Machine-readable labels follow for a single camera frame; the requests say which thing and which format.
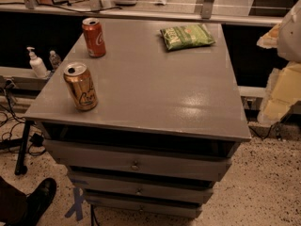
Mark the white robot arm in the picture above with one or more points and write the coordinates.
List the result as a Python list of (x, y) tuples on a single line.
[(283, 89)]

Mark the red coke can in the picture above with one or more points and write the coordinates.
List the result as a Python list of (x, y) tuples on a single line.
[(93, 34)]

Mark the gold sparkling water can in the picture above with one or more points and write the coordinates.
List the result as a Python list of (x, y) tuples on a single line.
[(80, 85)]

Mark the black leather shoe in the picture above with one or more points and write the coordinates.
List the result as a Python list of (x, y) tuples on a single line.
[(39, 201)]

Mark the grey drawer cabinet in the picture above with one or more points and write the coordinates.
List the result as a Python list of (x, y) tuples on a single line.
[(165, 126)]

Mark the dark trouser leg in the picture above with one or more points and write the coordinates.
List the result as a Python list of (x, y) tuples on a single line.
[(13, 205)]

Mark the small clear water bottle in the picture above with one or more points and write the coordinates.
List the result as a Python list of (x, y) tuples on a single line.
[(55, 59)]

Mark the black table leg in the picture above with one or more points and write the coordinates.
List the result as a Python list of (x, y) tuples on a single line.
[(20, 166)]

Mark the green chip bag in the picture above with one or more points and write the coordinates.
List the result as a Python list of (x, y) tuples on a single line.
[(187, 36)]

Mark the white pump soap bottle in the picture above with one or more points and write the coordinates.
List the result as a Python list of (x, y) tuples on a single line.
[(37, 63)]

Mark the blue tape mark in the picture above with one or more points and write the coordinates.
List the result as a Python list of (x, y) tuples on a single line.
[(78, 208)]

